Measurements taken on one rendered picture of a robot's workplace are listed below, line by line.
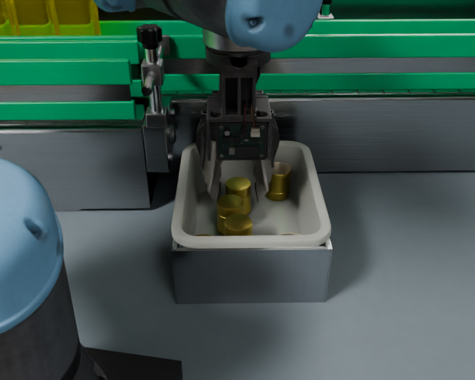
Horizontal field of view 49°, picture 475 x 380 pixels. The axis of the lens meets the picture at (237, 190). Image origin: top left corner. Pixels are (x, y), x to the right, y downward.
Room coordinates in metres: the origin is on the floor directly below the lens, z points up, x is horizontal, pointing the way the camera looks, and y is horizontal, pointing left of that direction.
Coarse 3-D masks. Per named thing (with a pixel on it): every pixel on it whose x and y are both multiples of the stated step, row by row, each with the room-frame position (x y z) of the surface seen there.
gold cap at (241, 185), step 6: (228, 180) 0.59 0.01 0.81; (234, 180) 0.59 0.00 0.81; (240, 180) 0.59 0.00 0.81; (246, 180) 0.59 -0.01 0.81; (228, 186) 0.57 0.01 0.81; (234, 186) 0.57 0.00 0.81; (240, 186) 0.57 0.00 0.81; (246, 186) 0.57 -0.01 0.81; (228, 192) 0.57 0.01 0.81; (234, 192) 0.56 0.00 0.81; (240, 192) 0.56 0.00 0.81; (246, 192) 0.57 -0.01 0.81; (246, 198) 0.57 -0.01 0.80; (246, 204) 0.57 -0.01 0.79; (246, 210) 0.57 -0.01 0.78
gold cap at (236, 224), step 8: (232, 216) 0.51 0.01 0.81; (240, 216) 0.51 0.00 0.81; (248, 216) 0.51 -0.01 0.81; (224, 224) 0.49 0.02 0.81; (232, 224) 0.49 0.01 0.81; (240, 224) 0.49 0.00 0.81; (248, 224) 0.49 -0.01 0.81; (224, 232) 0.49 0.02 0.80; (232, 232) 0.48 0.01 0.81; (240, 232) 0.48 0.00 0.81; (248, 232) 0.48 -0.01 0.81
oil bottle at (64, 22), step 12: (48, 0) 0.73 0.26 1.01; (60, 0) 0.73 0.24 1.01; (72, 0) 0.73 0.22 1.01; (84, 0) 0.73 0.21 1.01; (60, 12) 0.73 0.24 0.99; (72, 12) 0.73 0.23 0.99; (84, 12) 0.73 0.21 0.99; (96, 12) 0.77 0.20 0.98; (60, 24) 0.73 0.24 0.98; (72, 24) 0.73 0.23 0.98; (84, 24) 0.73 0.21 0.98; (96, 24) 0.76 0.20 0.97
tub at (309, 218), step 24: (192, 144) 0.64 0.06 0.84; (288, 144) 0.64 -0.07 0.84; (192, 168) 0.61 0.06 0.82; (240, 168) 0.63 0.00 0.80; (312, 168) 0.57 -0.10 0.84; (192, 192) 0.57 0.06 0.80; (312, 192) 0.52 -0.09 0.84; (192, 216) 0.54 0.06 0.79; (216, 216) 0.57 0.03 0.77; (264, 216) 0.57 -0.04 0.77; (288, 216) 0.57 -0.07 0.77; (312, 216) 0.50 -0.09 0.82; (192, 240) 0.43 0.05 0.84; (216, 240) 0.43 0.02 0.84; (240, 240) 0.43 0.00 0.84; (264, 240) 0.43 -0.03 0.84; (288, 240) 0.43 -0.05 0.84; (312, 240) 0.43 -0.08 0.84
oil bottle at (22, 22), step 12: (12, 0) 0.73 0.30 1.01; (24, 0) 0.73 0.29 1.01; (36, 0) 0.73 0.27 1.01; (12, 12) 0.73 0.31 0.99; (24, 12) 0.73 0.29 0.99; (36, 12) 0.73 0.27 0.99; (48, 12) 0.74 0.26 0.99; (12, 24) 0.73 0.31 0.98; (24, 24) 0.73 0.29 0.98; (36, 24) 0.73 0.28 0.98; (48, 24) 0.73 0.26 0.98
